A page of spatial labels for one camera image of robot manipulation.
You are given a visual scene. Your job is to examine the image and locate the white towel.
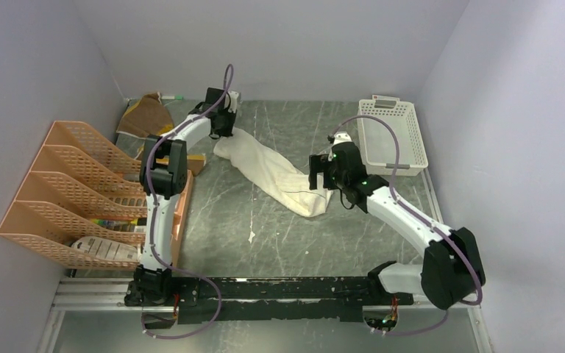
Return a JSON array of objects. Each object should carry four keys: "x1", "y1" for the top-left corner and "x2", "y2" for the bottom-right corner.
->
[{"x1": 213, "y1": 128, "x2": 333, "y2": 218}]

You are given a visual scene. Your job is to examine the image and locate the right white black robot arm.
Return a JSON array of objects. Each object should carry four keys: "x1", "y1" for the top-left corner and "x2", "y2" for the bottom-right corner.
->
[{"x1": 308, "y1": 142, "x2": 486, "y2": 310}]

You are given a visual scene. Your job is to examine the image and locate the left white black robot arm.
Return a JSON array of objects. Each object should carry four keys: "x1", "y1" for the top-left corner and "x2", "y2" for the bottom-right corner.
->
[{"x1": 124, "y1": 88, "x2": 241, "y2": 307}]

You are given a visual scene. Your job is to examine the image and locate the white plastic basket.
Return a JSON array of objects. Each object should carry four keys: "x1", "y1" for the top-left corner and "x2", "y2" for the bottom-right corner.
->
[{"x1": 357, "y1": 95, "x2": 429, "y2": 177}]

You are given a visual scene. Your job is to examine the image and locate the brown yellow cloth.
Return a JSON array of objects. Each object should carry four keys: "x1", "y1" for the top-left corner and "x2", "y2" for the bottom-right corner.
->
[{"x1": 116, "y1": 93, "x2": 208, "y2": 177}]

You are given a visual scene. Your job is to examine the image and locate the orange compartment tray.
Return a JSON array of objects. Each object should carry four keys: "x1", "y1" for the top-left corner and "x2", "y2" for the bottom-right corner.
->
[{"x1": 171, "y1": 169, "x2": 194, "y2": 268}]

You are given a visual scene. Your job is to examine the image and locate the orange file organizer rack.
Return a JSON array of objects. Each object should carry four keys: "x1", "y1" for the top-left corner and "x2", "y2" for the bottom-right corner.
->
[{"x1": 0, "y1": 121, "x2": 149, "y2": 271}]

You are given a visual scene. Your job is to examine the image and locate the white patterned pouch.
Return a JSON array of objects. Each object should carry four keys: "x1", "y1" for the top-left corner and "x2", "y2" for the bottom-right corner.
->
[{"x1": 70, "y1": 236, "x2": 141, "y2": 261}]

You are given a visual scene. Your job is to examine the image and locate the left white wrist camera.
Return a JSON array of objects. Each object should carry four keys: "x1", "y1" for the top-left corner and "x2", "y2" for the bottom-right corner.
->
[{"x1": 226, "y1": 90, "x2": 241, "y2": 114}]

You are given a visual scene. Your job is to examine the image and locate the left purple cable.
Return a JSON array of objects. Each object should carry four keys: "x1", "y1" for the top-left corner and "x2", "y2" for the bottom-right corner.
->
[{"x1": 140, "y1": 63, "x2": 224, "y2": 340}]

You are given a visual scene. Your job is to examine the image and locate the purple cable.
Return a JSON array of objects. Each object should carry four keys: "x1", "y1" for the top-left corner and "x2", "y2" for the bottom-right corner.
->
[
  {"x1": 328, "y1": 115, "x2": 484, "y2": 337},
  {"x1": 140, "y1": 63, "x2": 224, "y2": 340}
]

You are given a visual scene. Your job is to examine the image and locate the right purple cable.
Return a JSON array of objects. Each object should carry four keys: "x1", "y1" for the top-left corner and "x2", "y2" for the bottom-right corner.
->
[{"x1": 328, "y1": 115, "x2": 484, "y2": 337}]

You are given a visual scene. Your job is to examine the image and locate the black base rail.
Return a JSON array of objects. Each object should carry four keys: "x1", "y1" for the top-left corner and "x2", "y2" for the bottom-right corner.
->
[{"x1": 125, "y1": 275, "x2": 415, "y2": 326}]

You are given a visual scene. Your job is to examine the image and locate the aluminium frame rails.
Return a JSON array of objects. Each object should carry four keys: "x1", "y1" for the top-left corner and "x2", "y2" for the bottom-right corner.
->
[{"x1": 38, "y1": 168, "x2": 481, "y2": 353}]

